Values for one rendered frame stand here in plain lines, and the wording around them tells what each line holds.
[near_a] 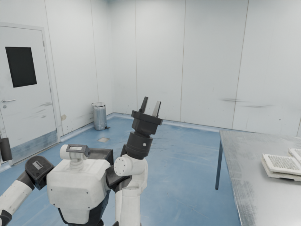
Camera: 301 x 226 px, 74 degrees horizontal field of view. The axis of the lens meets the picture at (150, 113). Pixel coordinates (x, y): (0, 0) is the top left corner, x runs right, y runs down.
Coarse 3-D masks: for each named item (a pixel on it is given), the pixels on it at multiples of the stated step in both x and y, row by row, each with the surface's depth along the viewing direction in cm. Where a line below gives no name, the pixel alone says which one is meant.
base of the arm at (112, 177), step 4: (108, 168) 92; (112, 168) 92; (108, 172) 91; (112, 172) 90; (108, 176) 89; (112, 176) 88; (116, 176) 88; (120, 176) 87; (124, 176) 87; (108, 180) 88; (112, 180) 87; (116, 180) 86; (120, 180) 87; (112, 184) 86; (116, 184) 88; (112, 188) 88
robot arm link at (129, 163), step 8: (128, 144) 71; (128, 152) 71; (136, 152) 69; (144, 152) 70; (120, 160) 69; (128, 160) 69; (136, 160) 70; (144, 160) 74; (120, 168) 69; (128, 168) 68; (136, 168) 71; (144, 168) 74
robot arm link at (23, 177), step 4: (24, 172) 93; (20, 176) 92; (24, 176) 91; (28, 176) 91; (20, 180) 90; (24, 180) 90; (28, 180) 91; (32, 180) 95; (28, 184) 90; (32, 184) 92; (32, 188) 92
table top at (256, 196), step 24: (240, 144) 205; (264, 144) 205; (288, 144) 205; (240, 168) 163; (240, 192) 135; (264, 192) 135; (288, 192) 135; (240, 216) 115; (264, 216) 115; (288, 216) 115
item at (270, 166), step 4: (264, 156) 167; (284, 156) 167; (268, 160) 161; (272, 160) 161; (288, 160) 161; (296, 160) 161; (268, 164) 155; (272, 164) 155; (296, 164) 155; (268, 168) 153; (272, 168) 150; (276, 168) 150; (280, 168) 150; (284, 168) 150; (300, 168) 150; (280, 172) 148; (284, 172) 147; (288, 172) 146; (292, 172) 146; (296, 172) 145; (300, 172) 145
